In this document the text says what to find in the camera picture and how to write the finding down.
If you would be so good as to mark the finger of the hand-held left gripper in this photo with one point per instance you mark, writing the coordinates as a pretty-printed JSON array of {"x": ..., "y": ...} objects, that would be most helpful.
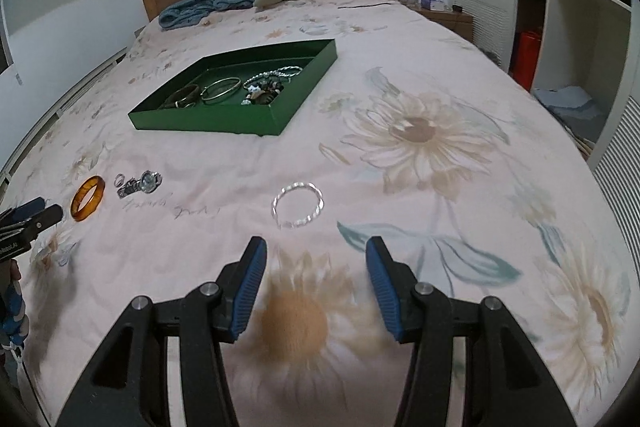
[
  {"x": 47, "y": 217},
  {"x": 27, "y": 208}
]

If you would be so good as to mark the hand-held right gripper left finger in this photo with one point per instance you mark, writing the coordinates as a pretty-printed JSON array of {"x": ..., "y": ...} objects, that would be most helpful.
[{"x": 245, "y": 292}]

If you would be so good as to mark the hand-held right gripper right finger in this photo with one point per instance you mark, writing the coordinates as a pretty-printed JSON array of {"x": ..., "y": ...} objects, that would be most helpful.
[{"x": 387, "y": 292}]

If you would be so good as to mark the amber orange bangle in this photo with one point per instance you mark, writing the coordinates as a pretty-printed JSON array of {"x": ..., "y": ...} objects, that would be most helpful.
[{"x": 75, "y": 208}]

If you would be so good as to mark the green jewelry tray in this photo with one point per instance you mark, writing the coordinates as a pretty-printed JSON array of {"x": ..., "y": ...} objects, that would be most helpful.
[{"x": 210, "y": 119}]

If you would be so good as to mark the dark olive bangle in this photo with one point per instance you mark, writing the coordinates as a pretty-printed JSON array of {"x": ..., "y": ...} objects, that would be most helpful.
[{"x": 190, "y": 94}]

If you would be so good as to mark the thin silver bangle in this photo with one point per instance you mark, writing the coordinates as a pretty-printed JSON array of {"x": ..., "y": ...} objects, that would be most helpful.
[{"x": 205, "y": 95}]

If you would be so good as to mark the silver wristwatch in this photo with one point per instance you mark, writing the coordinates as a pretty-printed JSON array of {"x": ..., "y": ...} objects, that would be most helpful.
[{"x": 147, "y": 181}]

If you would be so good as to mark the blue knit blanket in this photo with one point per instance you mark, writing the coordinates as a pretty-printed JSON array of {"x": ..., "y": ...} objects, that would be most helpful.
[{"x": 195, "y": 9}]

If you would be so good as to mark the dark wicker basket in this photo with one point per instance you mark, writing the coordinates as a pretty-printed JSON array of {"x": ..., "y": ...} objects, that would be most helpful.
[{"x": 492, "y": 58}]

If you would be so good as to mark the folded grey clothes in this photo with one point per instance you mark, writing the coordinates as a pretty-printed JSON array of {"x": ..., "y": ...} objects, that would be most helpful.
[{"x": 567, "y": 107}]

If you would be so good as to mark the red bag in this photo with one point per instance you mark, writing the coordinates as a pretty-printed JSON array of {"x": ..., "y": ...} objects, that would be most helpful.
[{"x": 527, "y": 59}]

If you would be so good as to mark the wooden nightstand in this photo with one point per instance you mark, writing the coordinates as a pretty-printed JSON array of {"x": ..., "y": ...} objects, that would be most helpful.
[{"x": 450, "y": 24}]

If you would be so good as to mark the blue tissue box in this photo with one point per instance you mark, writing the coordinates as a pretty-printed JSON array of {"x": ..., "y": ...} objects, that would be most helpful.
[{"x": 431, "y": 3}]

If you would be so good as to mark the white wardrobe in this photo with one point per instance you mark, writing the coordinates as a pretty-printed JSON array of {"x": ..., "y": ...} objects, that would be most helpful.
[{"x": 590, "y": 57}]

